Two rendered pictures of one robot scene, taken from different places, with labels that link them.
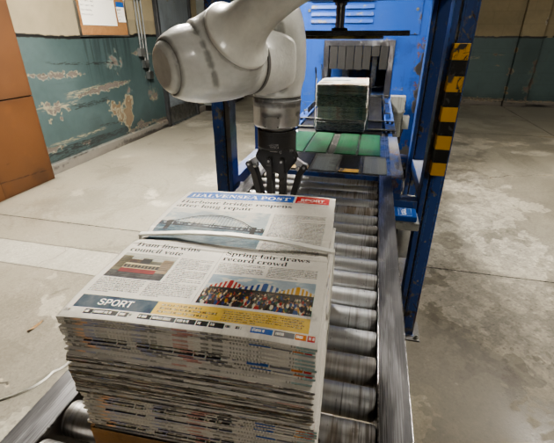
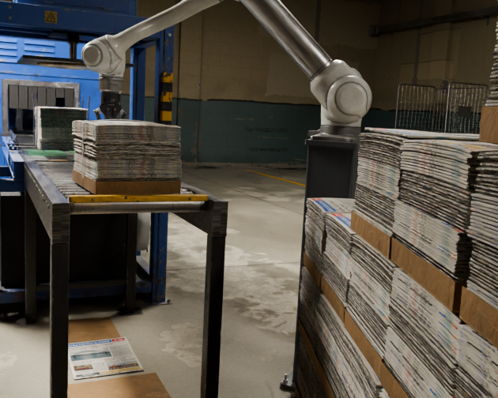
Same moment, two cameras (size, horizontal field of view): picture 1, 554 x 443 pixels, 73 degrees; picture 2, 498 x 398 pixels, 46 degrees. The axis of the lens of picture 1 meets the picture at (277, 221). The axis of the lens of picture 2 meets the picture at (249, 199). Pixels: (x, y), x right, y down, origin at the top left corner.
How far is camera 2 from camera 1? 176 cm
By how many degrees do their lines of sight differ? 40
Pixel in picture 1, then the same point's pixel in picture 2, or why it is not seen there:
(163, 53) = (94, 49)
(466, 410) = not seen: hidden behind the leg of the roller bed
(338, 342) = not seen: hidden behind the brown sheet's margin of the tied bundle
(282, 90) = (118, 73)
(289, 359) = (173, 133)
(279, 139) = (115, 96)
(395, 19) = not seen: hidden behind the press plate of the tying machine
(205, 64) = (109, 54)
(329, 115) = (53, 135)
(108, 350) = (111, 139)
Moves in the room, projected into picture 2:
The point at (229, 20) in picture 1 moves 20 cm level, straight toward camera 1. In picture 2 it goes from (117, 41) to (150, 38)
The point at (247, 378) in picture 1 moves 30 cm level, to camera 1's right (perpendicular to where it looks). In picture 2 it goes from (160, 142) to (234, 143)
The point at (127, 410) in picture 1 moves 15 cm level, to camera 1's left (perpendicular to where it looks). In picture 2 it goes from (115, 166) to (69, 167)
